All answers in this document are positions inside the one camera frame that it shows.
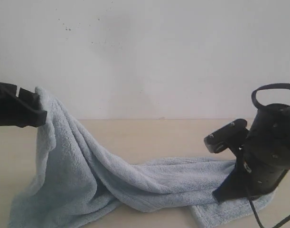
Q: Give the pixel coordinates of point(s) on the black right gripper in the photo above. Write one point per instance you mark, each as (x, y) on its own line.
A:
(266, 157)

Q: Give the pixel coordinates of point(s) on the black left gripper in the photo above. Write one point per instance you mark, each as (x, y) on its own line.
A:
(21, 112)

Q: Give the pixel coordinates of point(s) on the light blue fluffy towel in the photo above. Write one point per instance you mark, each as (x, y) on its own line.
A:
(78, 181)

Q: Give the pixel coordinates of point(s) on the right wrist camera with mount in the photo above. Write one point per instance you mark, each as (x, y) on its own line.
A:
(230, 136)

